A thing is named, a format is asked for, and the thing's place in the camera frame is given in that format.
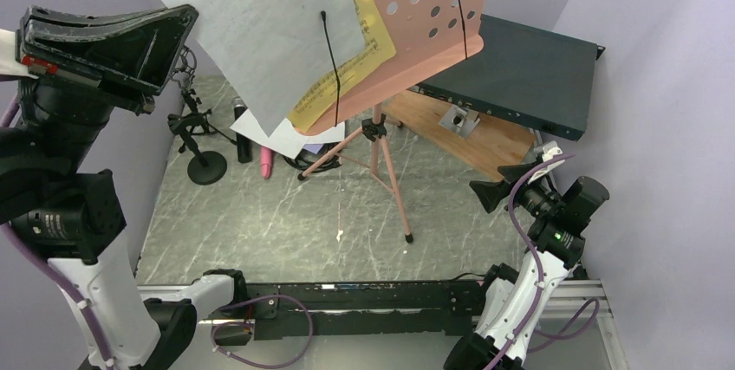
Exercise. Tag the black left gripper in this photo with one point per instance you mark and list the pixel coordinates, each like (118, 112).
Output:
(137, 47)

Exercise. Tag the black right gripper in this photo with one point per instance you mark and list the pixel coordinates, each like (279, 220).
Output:
(491, 193)

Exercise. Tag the black tripod mic stand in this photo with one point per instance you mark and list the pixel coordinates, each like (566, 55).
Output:
(183, 74)

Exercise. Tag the grey paper sheet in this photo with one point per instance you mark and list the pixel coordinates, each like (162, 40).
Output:
(273, 51)

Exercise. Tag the black round-base mic stand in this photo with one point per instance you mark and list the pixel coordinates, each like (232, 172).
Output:
(205, 168)

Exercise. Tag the pink small microphone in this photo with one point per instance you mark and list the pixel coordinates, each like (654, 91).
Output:
(266, 161)

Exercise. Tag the pink tripod music stand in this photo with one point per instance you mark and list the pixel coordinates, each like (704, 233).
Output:
(429, 36)

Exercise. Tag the blue sheet music page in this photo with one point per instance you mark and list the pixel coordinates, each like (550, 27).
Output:
(313, 148)

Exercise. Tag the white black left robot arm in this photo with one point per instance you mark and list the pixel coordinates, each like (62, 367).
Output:
(70, 226)

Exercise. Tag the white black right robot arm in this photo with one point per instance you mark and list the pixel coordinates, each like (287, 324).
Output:
(551, 225)

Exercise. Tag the wooden board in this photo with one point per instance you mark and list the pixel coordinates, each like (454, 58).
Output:
(490, 144)

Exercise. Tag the dark teal rack unit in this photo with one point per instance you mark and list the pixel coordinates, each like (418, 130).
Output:
(532, 77)

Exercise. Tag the silver metal bracket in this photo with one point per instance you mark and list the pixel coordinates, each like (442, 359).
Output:
(460, 121)

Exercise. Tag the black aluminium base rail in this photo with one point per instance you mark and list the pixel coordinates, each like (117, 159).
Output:
(274, 311)

